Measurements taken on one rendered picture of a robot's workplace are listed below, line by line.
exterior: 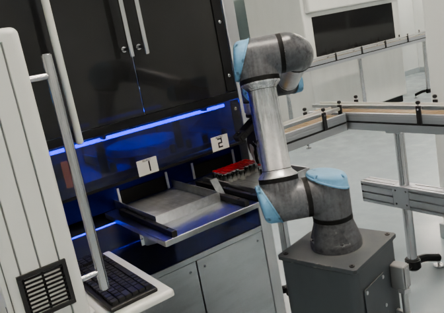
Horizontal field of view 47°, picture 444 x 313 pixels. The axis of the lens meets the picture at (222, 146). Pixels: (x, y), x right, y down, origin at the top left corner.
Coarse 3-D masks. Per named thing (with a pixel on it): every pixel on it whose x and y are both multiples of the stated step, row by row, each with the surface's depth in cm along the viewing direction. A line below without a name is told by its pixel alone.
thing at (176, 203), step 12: (168, 192) 205; (180, 192) 202; (192, 192) 198; (204, 192) 190; (216, 192) 182; (120, 204) 192; (132, 204) 198; (144, 204) 195; (156, 204) 192; (168, 204) 190; (180, 204) 187; (192, 204) 176; (204, 204) 179; (144, 216) 176; (156, 216) 169; (168, 216) 171; (180, 216) 174
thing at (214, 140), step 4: (220, 136) 212; (224, 136) 213; (212, 140) 210; (216, 140) 211; (220, 140) 212; (224, 140) 214; (228, 140) 215; (212, 144) 210; (216, 144) 211; (220, 144) 213; (224, 144) 214; (228, 144) 215; (212, 148) 210; (216, 148) 212; (220, 148) 213; (224, 148) 214
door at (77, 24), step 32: (0, 0) 162; (32, 0) 167; (64, 0) 173; (96, 0) 179; (32, 32) 168; (64, 32) 174; (96, 32) 180; (32, 64) 169; (96, 64) 181; (128, 64) 188; (64, 96) 175; (96, 96) 182; (128, 96) 189
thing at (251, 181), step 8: (296, 168) 197; (304, 168) 193; (248, 176) 206; (256, 176) 204; (304, 176) 190; (224, 184) 194; (232, 184) 189; (240, 184) 197; (248, 184) 196; (256, 184) 194
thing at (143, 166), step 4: (152, 156) 195; (140, 160) 192; (144, 160) 193; (148, 160) 194; (152, 160) 195; (156, 160) 196; (140, 164) 192; (144, 164) 193; (148, 164) 194; (152, 164) 195; (156, 164) 196; (140, 168) 193; (144, 168) 194; (148, 168) 194; (152, 168) 195; (156, 168) 196; (140, 172) 193; (144, 172) 194; (148, 172) 195; (152, 172) 196; (140, 176) 193
